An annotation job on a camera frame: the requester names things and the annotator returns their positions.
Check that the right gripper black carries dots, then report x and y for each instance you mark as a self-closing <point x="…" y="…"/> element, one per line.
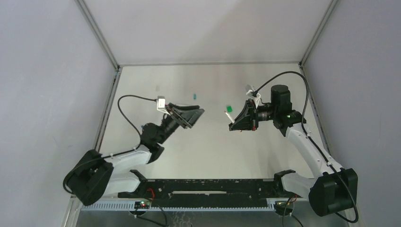
<point x="251" y="113"/>

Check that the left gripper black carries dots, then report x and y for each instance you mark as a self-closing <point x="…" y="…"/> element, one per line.
<point x="180" y="117"/>

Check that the white pen red end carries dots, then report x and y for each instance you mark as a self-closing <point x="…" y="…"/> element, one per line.
<point x="229" y="116"/>

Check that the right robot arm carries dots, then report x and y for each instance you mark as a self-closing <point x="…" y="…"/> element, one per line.
<point x="313" y="150"/>

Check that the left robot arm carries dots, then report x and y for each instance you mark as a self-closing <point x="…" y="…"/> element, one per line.
<point x="95" y="175"/>

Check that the small circuit board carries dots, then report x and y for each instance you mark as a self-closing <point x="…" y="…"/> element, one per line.
<point x="144" y="205"/>

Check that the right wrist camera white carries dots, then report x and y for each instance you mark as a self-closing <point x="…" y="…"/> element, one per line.
<point x="253" y="94"/>

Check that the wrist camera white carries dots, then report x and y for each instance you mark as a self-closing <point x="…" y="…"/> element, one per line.
<point x="253" y="94"/>
<point x="161" y="104"/>

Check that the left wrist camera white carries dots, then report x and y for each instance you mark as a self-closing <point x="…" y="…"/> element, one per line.
<point x="161" y="104"/>

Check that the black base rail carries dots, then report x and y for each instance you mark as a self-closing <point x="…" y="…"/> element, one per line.
<point x="209" y="193"/>

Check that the aluminium frame rails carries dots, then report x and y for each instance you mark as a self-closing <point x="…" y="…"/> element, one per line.
<point x="281" y="206"/>

